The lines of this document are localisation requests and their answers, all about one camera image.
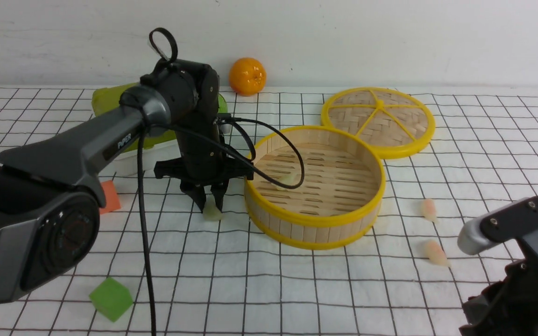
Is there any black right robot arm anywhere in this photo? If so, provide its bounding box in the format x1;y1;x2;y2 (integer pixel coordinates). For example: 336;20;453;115
457;196;538;336

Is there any bamboo steamer lid yellow rim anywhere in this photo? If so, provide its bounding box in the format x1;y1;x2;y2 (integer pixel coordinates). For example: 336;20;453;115
321;87;436;160

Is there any green lid storage box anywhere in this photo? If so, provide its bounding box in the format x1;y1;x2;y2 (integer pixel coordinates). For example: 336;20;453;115
92;83;228;177

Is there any bamboo steamer tray yellow rim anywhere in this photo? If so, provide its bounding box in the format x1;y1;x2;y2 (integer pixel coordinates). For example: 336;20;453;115
244;126;386;250

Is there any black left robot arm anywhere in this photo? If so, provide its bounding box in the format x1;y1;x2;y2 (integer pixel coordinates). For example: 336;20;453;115
0;60;253;304

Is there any pink dumpling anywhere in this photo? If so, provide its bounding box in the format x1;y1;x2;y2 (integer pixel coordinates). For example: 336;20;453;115
423;240;450;267
421;198;439;224

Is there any orange foam cube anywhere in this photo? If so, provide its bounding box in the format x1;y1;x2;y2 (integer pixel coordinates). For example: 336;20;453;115
99;180;121;215

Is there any black cable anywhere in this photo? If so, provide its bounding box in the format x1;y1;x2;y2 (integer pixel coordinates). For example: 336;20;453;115
137;28;305;336

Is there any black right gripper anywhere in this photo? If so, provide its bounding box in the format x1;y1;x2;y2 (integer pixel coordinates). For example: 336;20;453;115
459;258;538;336

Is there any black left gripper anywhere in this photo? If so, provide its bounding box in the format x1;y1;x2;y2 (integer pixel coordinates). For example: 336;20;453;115
154;121;254;212

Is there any white grid tablecloth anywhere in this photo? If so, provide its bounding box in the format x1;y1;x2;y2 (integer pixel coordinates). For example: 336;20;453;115
0;87;538;336

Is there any green dumpling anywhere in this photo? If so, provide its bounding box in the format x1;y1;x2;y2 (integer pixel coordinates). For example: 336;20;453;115
277;173;298;185
202;199;223;222

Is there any orange toy fruit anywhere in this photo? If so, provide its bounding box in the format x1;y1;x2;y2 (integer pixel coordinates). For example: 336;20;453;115
228;57;267;96

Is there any green foam cube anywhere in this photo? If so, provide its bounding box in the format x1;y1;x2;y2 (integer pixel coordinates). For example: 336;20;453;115
88;277;134;322

